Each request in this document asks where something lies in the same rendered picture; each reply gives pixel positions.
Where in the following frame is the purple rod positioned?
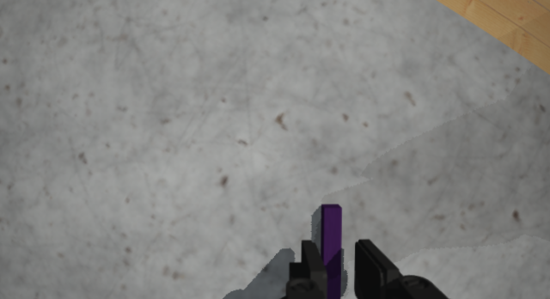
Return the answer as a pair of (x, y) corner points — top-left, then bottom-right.
(321, 204), (342, 299)

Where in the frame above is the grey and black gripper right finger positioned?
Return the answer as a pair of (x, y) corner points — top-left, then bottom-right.
(354, 239), (449, 299)

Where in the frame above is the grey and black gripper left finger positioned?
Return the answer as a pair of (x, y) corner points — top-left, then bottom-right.
(280, 240), (327, 299)

